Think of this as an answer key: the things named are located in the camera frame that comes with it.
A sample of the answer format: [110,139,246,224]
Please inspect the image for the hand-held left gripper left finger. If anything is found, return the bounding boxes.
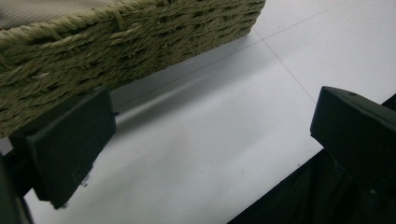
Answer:
[8,86,118,210]

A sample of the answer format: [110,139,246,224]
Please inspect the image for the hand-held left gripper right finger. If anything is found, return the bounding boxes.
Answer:
[309,86,396,200]

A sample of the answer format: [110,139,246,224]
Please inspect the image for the woven straw basket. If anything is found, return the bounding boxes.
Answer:
[0,0,267,139]

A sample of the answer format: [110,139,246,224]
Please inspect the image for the dark cloth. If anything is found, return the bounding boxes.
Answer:
[227,92,396,224]

